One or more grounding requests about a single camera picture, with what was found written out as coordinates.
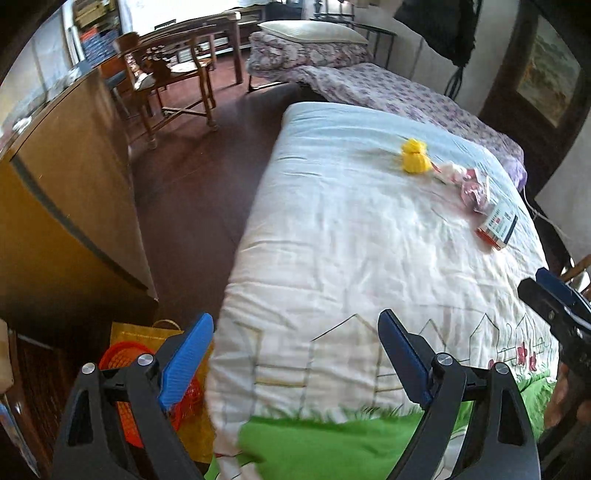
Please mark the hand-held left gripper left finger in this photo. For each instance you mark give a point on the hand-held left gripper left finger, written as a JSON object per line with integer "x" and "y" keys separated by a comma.
{"x": 184, "y": 364}

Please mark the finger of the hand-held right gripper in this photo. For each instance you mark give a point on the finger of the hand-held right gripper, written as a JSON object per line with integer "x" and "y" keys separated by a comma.
{"x": 538, "y": 295}
{"x": 561, "y": 288}

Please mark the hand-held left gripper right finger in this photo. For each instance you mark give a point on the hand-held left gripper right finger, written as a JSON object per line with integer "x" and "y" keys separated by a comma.
{"x": 406, "y": 362}

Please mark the red plastic basket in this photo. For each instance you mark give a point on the red plastic basket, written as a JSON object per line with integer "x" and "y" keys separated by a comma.
{"x": 124, "y": 415}

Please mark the person's right hand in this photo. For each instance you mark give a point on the person's right hand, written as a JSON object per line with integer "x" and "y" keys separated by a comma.
{"x": 559, "y": 401}

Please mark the wooden chair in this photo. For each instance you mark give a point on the wooden chair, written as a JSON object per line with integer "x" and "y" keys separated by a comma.
{"x": 579, "y": 272}

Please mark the yellow paper bag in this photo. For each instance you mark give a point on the yellow paper bag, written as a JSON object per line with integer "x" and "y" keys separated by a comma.
{"x": 129, "y": 332}

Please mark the red white medicine box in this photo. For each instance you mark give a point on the red white medicine box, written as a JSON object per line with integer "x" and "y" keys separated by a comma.
{"x": 498, "y": 226}

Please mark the pink plastic packet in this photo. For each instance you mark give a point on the pink plastic packet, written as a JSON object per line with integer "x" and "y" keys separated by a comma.
{"x": 475, "y": 191}

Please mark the yellow knitted pompom item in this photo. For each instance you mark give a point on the yellow knitted pompom item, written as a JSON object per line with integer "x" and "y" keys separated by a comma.
{"x": 415, "y": 159}

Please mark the wooden cabinet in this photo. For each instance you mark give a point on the wooden cabinet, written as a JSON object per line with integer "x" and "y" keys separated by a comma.
{"x": 69, "y": 194}

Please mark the dark framed painting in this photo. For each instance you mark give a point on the dark framed painting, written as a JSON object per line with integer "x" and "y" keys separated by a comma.
{"x": 549, "y": 69}

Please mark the black metal coat stand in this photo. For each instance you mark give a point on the black metal coat stand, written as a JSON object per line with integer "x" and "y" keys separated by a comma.
{"x": 456, "y": 83}

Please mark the purple floral bedsheet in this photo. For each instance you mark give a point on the purple floral bedsheet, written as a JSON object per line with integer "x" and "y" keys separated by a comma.
{"x": 415, "y": 97}

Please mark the black hanging coat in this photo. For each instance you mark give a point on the black hanging coat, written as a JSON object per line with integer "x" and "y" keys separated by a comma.
{"x": 438, "y": 27}

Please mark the wooden armchair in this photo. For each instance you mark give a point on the wooden armchair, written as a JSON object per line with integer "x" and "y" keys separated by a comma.
{"x": 184, "y": 69}

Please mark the dark bag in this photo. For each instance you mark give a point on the dark bag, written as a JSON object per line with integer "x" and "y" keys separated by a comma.
{"x": 160, "y": 70}

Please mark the black metal bed headboard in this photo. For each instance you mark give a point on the black metal bed headboard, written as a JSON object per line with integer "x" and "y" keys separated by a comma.
{"x": 378, "y": 37}

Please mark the folded floral quilt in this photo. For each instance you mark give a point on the folded floral quilt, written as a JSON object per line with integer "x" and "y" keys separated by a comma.
{"x": 314, "y": 57}

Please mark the wooden table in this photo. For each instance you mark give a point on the wooden table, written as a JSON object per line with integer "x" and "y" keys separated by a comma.
{"x": 221, "y": 27}

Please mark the white pillow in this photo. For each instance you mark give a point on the white pillow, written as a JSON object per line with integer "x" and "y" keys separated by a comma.
{"x": 314, "y": 31}

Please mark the cluttered shelf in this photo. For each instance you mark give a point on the cluttered shelf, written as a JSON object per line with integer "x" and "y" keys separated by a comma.
{"x": 94, "y": 32}

